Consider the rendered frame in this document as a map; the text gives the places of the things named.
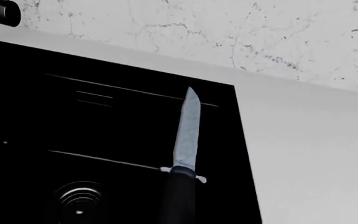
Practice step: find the round black sink drain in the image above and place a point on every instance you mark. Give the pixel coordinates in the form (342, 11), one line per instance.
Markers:
(79, 202)

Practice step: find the black glass cooktop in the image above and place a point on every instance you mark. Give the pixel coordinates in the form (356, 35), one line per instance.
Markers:
(73, 130)

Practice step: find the black sink faucet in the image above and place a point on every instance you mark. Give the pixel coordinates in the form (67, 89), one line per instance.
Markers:
(2, 10)

